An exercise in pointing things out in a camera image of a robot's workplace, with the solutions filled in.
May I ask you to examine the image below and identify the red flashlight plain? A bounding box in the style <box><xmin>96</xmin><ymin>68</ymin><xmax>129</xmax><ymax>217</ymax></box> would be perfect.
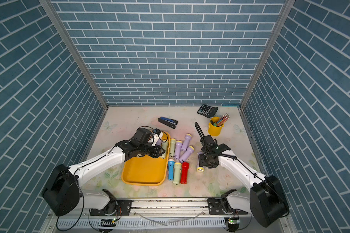
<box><xmin>180</xmin><ymin>162</ymin><xmax>190</xmax><ymax>184</ymax></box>

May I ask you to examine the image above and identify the green flashlight beside tray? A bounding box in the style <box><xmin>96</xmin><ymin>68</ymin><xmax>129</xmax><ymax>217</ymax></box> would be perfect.
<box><xmin>169</xmin><ymin>138</ymin><xmax>176</xmax><ymax>158</ymax></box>

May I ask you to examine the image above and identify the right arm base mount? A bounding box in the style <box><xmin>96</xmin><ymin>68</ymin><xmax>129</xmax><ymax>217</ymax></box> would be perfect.
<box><xmin>207</xmin><ymin>189</ymin><xmax>248</xmax><ymax>215</ymax></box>

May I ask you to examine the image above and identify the black desk calculator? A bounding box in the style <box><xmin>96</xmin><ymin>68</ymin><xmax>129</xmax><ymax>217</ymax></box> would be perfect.
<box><xmin>197</xmin><ymin>104</ymin><xmax>218</xmax><ymax>118</ymax></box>

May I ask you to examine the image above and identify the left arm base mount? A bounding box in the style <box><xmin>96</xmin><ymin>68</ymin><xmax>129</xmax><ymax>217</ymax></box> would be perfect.
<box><xmin>89</xmin><ymin>189</ymin><xmax>133</xmax><ymax>217</ymax></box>

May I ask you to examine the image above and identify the black and blue stapler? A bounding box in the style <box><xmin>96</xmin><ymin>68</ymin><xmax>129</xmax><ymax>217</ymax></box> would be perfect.
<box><xmin>157</xmin><ymin>116</ymin><xmax>178</xmax><ymax>129</ymax></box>

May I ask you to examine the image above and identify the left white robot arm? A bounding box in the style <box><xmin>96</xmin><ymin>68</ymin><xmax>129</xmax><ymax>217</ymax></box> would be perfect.
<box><xmin>41</xmin><ymin>126</ymin><xmax>170</xmax><ymax>216</ymax></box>

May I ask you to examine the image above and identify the yellow plastic storage tray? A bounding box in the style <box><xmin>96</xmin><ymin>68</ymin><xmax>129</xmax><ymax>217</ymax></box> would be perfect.
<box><xmin>121</xmin><ymin>132</ymin><xmax>171</xmax><ymax>186</ymax></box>

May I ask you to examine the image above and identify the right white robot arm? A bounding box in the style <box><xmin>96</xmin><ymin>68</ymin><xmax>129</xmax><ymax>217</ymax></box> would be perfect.
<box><xmin>198</xmin><ymin>135</ymin><xmax>290</xmax><ymax>227</ymax></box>

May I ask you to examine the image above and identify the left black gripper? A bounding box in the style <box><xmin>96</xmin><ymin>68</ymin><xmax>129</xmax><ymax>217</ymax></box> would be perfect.
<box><xmin>137</xmin><ymin>141</ymin><xmax>167</xmax><ymax>158</ymax></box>

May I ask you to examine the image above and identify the green flashlight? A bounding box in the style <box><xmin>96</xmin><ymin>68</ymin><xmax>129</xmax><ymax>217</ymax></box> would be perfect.
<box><xmin>161</xmin><ymin>140</ymin><xmax>169</xmax><ymax>159</ymax></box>
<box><xmin>169</xmin><ymin>138</ymin><xmax>176</xmax><ymax>158</ymax></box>
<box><xmin>173</xmin><ymin>162</ymin><xmax>182</xmax><ymax>185</ymax></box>

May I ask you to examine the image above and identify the coloured pens bundle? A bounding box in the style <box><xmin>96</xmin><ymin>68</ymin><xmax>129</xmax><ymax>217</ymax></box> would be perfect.
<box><xmin>213</xmin><ymin>114</ymin><xmax>230</xmax><ymax>127</ymax></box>

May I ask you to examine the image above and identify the blue flashlight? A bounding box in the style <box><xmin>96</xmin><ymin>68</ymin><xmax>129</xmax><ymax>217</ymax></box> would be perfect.
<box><xmin>168</xmin><ymin>159</ymin><xmax>175</xmax><ymax>181</ymax></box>

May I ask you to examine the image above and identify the purple flashlight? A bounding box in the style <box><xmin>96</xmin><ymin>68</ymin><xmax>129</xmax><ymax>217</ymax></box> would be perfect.
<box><xmin>196</xmin><ymin>151</ymin><xmax>205</xmax><ymax>172</ymax></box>
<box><xmin>181</xmin><ymin>134</ymin><xmax>192</xmax><ymax>151</ymax></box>
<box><xmin>179</xmin><ymin>146</ymin><xmax>194</xmax><ymax>163</ymax></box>
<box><xmin>174</xmin><ymin>140</ymin><xmax>183</xmax><ymax>160</ymax></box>

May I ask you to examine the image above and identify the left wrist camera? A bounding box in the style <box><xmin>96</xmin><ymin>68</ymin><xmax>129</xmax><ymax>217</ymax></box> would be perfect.
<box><xmin>152</xmin><ymin>129</ymin><xmax>163</xmax><ymax>146</ymax></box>

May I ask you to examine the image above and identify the yellow pen cup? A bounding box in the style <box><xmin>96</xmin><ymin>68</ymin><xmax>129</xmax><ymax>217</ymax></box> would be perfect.
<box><xmin>208</xmin><ymin>116</ymin><xmax>224</xmax><ymax>137</ymax></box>

